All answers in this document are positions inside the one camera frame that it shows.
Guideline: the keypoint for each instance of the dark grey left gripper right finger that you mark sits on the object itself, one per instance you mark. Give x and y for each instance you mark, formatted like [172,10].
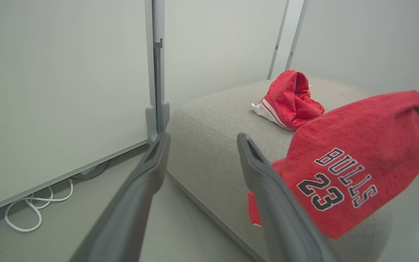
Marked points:
[282,218]

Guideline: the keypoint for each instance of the wide white partition panel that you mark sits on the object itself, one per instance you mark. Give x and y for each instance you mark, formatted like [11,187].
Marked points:
[60,91]

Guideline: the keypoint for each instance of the red shorts with white trim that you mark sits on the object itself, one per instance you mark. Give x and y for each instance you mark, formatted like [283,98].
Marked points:
[289,98]

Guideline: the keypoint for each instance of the red Bulls 23 jersey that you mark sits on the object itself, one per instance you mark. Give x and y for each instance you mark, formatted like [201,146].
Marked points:
[376,134]

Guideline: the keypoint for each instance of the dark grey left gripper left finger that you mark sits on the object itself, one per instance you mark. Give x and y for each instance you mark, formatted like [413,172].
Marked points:
[129,203]

